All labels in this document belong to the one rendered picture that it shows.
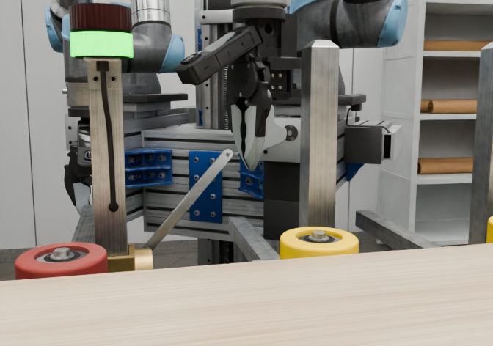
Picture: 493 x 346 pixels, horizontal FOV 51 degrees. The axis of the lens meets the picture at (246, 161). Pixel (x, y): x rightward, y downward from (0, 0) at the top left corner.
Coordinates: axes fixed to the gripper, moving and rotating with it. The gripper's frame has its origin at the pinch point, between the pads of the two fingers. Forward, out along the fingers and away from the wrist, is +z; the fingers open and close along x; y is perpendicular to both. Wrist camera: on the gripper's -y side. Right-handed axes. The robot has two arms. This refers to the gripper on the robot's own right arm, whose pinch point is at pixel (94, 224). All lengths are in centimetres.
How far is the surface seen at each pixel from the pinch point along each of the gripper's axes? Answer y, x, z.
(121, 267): -32.9, -5.1, -4.4
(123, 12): -36.6, -6.4, -31.6
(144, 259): -32.2, -7.7, -4.9
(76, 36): -36.6, -1.9, -29.3
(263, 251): -20.7, -24.7, -0.5
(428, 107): 187, -182, -6
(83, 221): -12.2, 0.7, -4.1
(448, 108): 179, -190, -6
